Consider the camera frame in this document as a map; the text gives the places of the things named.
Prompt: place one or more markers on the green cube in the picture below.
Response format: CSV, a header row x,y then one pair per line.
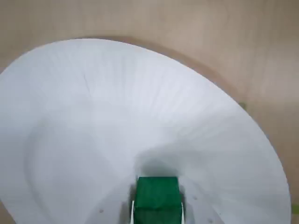
x,y
157,200

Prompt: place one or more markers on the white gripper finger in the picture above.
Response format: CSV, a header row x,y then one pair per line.
x,y
201,212
114,213

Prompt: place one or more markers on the white paper plate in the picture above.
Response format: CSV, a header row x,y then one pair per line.
x,y
116,116

